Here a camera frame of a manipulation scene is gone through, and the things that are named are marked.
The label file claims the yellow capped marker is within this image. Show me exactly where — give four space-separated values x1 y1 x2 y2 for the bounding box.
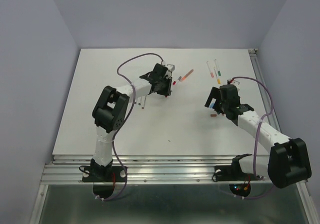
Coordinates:
213 67 221 85

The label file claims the pink capped marker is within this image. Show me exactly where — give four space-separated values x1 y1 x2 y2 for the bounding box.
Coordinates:
206 61 215 78

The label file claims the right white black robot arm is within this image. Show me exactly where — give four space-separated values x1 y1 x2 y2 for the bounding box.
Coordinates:
205 84 312 188

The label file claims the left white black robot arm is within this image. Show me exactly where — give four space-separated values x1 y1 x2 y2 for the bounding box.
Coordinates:
90 64 175 181

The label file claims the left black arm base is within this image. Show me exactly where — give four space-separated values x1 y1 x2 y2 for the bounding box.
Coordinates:
78 165 127 183

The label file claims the brown capped marker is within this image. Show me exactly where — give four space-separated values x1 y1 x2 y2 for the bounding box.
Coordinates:
141 96 147 109

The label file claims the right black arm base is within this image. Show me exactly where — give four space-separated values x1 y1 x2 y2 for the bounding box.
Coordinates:
212 154 261 182

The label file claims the green capped marker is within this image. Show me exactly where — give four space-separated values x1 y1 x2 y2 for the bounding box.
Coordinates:
214 59 221 76

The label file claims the aluminium rail frame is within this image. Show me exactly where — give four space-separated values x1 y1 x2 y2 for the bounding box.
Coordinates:
30 155 320 223

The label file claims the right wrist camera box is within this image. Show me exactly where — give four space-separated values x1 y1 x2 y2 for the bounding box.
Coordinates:
227 78 240 91

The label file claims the blue pen cap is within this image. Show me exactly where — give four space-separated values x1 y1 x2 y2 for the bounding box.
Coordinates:
209 100 216 109

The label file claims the right side aluminium rail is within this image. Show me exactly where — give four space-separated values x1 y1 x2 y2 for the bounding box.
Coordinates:
248 49 281 132

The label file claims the orange highlighter pen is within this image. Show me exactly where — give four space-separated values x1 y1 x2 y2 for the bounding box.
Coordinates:
180 69 194 82

